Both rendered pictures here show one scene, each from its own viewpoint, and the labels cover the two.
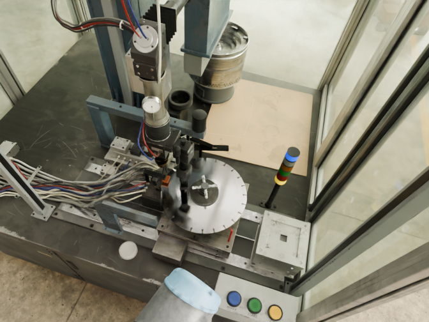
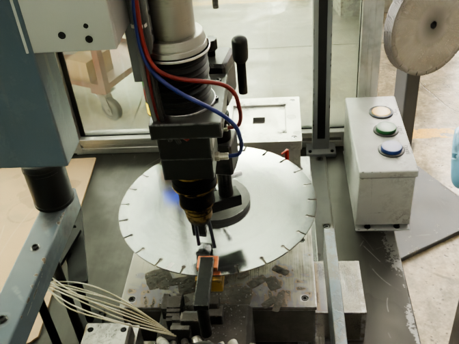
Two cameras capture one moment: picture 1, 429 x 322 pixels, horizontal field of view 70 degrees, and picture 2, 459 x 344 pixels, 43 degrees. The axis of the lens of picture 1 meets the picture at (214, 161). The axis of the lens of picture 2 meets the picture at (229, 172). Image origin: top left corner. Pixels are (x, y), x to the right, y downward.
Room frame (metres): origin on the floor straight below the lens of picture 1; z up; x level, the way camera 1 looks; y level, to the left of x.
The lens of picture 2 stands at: (0.60, 0.78, 1.58)
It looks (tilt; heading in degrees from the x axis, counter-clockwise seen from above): 37 degrees down; 266
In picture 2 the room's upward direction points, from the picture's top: 6 degrees counter-clockwise
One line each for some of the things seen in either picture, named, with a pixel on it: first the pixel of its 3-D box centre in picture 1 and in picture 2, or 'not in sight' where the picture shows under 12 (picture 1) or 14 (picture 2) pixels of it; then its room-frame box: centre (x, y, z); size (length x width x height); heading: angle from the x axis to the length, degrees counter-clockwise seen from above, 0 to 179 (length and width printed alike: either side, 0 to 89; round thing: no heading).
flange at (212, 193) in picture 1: (204, 190); (216, 196); (0.58, 0.02, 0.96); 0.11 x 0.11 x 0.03
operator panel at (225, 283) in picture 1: (251, 305); (376, 160); (0.22, -0.19, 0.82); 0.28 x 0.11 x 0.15; 79
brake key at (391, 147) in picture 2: (233, 298); (391, 149); (0.22, -0.12, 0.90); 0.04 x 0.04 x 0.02
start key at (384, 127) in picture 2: (254, 305); (386, 130); (0.21, -0.19, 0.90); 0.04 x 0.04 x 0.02
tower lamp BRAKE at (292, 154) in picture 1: (292, 154); not in sight; (0.66, -0.27, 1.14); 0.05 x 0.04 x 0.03; 169
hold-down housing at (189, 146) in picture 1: (183, 159); (216, 108); (0.57, 0.10, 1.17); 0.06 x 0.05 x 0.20; 70
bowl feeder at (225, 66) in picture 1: (216, 66); not in sight; (1.37, 0.06, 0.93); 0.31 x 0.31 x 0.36
